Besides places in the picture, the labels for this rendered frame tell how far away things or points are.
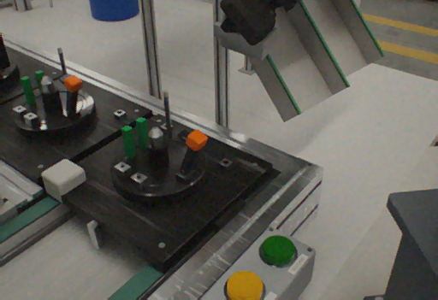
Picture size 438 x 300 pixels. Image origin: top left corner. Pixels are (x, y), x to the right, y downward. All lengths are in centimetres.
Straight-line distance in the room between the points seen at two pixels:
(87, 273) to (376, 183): 51
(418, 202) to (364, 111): 55
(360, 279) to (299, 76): 34
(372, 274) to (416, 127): 42
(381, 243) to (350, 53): 38
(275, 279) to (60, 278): 28
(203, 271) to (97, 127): 34
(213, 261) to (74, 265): 19
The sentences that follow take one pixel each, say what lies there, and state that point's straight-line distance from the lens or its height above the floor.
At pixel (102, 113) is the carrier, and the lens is 86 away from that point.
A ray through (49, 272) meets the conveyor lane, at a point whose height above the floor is 92.
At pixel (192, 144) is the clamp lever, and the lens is 60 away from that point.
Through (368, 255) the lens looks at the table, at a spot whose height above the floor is 86.
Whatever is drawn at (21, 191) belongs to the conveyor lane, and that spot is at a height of 95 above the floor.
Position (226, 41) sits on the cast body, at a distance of 65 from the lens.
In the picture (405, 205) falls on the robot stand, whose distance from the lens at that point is 55.
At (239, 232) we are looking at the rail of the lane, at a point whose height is 96.
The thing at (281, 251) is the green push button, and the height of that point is 97.
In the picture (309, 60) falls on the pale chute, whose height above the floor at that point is 104.
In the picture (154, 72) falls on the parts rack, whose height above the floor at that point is 100.
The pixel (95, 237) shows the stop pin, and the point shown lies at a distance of 66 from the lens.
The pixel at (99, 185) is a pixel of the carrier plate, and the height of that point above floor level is 97.
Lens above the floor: 141
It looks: 35 degrees down
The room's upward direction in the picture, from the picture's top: 1 degrees counter-clockwise
